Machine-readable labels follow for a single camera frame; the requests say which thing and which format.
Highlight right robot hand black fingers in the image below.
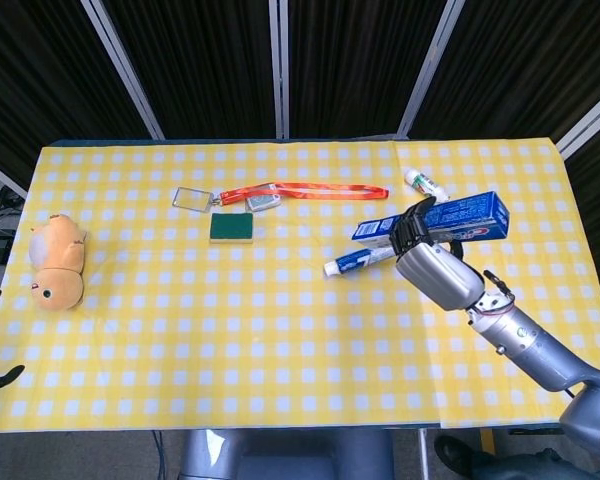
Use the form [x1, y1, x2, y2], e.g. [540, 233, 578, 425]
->
[388, 195, 486, 313]

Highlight blue white toothpaste box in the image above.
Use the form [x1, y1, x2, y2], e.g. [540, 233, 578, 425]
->
[350, 190, 512, 247]

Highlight blue white toothpaste tube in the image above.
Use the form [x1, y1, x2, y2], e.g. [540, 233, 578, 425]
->
[323, 245, 399, 278]

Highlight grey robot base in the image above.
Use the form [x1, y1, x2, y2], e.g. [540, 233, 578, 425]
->
[178, 428, 396, 480]

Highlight orange plush toy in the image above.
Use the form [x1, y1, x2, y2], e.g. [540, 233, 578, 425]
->
[28, 212, 89, 312]

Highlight small white tube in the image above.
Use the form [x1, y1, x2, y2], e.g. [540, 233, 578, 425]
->
[403, 167, 452, 203]

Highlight narrow yellow checked tablecloth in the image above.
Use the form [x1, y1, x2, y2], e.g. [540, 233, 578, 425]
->
[393, 136, 600, 430]

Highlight black shoe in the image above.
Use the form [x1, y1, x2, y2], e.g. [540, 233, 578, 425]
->
[433, 433, 487, 470]

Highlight small grey card device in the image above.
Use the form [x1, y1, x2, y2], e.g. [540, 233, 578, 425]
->
[244, 193, 283, 213]

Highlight green yellow sponge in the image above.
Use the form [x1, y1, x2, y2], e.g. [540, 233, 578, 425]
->
[209, 212, 256, 245]

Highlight large yellow checked tablecloth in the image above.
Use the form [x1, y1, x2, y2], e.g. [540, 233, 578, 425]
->
[0, 141, 447, 434]

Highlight clear badge holder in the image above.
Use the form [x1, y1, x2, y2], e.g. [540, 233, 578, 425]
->
[171, 185, 224, 214]

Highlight white partition frame post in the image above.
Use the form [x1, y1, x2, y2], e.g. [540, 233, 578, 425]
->
[268, 0, 292, 140]
[395, 0, 467, 139]
[0, 153, 30, 200]
[79, 0, 167, 141]
[554, 82, 600, 160]

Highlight orange lanyard strap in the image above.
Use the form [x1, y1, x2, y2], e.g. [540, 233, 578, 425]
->
[219, 181, 390, 207]

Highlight thin blue cable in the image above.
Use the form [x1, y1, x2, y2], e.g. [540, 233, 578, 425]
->
[151, 430, 169, 480]

